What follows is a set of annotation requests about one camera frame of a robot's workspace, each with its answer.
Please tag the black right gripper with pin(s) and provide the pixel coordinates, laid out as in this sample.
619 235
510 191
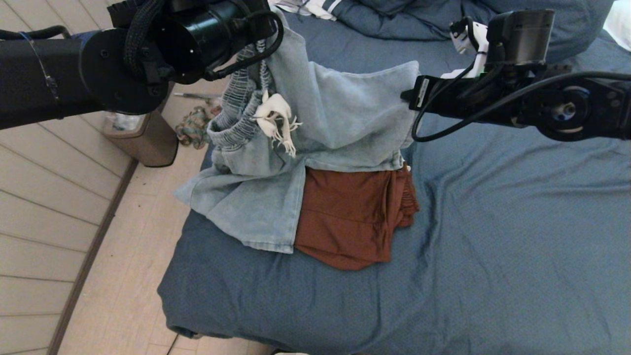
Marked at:
443 96

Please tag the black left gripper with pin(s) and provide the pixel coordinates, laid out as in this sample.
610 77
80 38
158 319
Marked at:
207 34

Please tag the light blue denim shorts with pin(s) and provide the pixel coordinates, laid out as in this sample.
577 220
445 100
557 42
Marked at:
345 108

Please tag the rust brown shorts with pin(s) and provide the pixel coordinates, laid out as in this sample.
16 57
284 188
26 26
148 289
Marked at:
345 217

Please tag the thin silver metal rod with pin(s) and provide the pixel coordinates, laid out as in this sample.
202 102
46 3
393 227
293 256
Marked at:
192 95

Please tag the crumpled blue duvet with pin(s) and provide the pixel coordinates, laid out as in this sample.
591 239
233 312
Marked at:
419 19

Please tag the multicoloured rag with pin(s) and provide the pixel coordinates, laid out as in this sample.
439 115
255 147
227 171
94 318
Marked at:
194 129

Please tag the white striped garment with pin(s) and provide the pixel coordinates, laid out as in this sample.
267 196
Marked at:
320 7

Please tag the clear plastic bin bag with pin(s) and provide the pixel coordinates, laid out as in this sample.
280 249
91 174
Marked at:
123 121

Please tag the brown trash bin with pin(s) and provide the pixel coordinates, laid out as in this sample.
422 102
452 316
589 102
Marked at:
153 143

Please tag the blue bed cover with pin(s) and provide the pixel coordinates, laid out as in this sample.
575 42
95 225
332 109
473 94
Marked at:
493 246

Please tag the white pillow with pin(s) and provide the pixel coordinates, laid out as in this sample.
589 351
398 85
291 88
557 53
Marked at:
620 24

